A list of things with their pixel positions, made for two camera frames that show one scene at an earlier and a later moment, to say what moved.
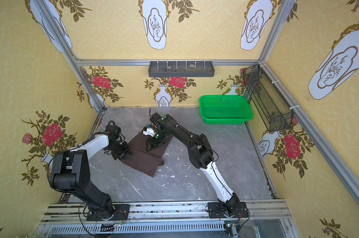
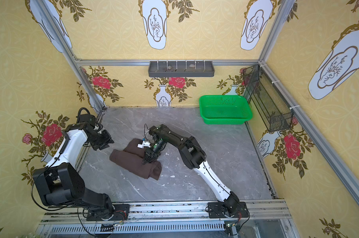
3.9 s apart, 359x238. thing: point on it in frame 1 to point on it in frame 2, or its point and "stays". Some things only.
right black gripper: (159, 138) to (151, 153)
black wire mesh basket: (276, 115) stays
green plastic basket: (222, 109) stays
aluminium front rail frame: (270, 219) stays
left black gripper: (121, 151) to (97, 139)
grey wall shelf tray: (181, 69) stays
